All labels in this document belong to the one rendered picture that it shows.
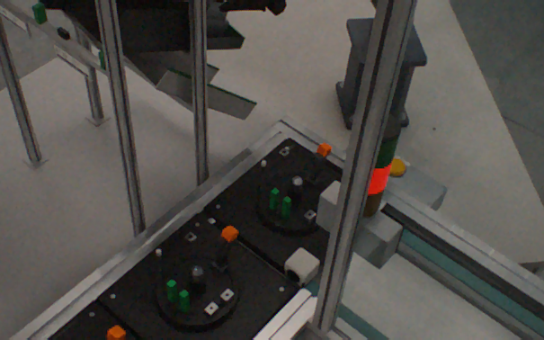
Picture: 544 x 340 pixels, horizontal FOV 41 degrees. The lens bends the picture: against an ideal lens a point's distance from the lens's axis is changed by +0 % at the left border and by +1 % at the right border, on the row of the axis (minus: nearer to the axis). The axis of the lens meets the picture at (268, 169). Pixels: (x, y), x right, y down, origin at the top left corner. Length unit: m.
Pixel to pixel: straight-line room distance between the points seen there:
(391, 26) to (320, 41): 1.13
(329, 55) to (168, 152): 0.50
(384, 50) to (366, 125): 0.11
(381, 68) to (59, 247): 0.86
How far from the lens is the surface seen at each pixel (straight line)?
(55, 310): 1.26
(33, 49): 3.22
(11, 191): 1.56
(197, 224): 1.31
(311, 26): 1.90
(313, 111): 1.67
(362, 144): 0.85
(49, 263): 1.44
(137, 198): 1.30
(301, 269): 1.25
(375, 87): 0.79
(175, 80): 1.26
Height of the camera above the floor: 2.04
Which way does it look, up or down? 50 degrees down
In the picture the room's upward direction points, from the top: 5 degrees clockwise
